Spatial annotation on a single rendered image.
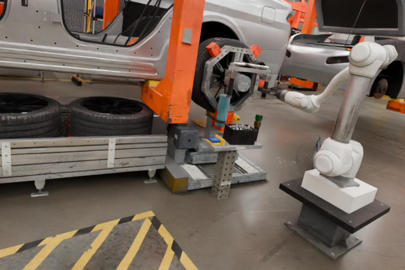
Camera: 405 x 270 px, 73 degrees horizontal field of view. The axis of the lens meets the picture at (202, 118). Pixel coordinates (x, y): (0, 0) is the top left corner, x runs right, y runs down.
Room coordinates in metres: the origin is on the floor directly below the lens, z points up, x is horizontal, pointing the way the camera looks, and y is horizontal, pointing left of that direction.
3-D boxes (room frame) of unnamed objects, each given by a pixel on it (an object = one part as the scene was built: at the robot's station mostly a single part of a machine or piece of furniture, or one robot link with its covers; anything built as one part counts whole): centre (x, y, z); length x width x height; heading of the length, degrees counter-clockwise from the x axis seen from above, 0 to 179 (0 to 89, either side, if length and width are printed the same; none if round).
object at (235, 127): (1.95, -0.29, 0.51); 0.20 x 0.14 x 0.13; 113
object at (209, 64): (2.35, -0.20, 0.85); 0.54 x 0.07 x 0.54; 121
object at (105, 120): (2.20, 0.74, 0.39); 0.66 x 0.66 x 0.24
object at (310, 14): (6.29, -2.11, 1.75); 0.68 x 0.16 x 2.46; 31
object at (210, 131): (2.50, -0.11, 0.32); 0.40 x 0.30 x 0.28; 121
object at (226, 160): (1.91, -0.22, 0.21); 0.10 x 0.10 x 0.42; 31
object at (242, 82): (2.29, -0.23, 0.85); 0.21 x 0.14 x 0.14; 31
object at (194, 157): (2.49, -0.09, 0.13); 0.50 x 0.36 x 0.10; 121
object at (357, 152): (1.64, -0.93, 0.57); 0.18 x 0.16 x 0.22; 131
